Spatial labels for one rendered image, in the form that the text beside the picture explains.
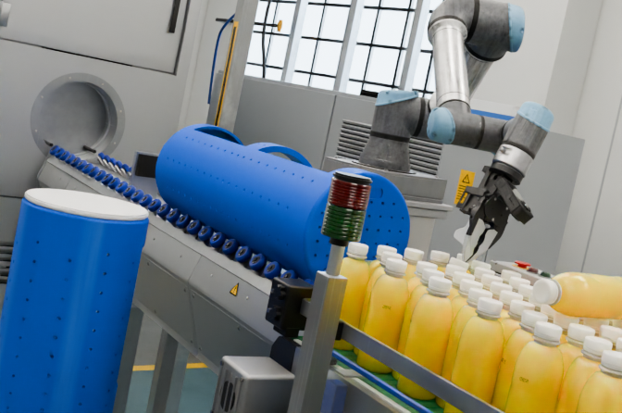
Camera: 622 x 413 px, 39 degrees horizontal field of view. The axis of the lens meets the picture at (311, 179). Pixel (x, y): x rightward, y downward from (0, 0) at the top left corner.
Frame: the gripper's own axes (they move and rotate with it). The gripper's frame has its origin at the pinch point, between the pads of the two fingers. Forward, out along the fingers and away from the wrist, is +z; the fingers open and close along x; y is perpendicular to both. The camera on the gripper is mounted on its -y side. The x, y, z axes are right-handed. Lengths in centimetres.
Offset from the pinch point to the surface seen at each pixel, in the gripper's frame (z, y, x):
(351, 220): 11, -22, 45
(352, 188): 7, -22, 48
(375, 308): 19.4, -5.7, 19.7
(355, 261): 12.6, 5.9, 20.2
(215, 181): 7, 72, 23
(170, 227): 21, 101, 14
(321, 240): 10.3, 25.3, 16.7
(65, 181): 23, 201, 16
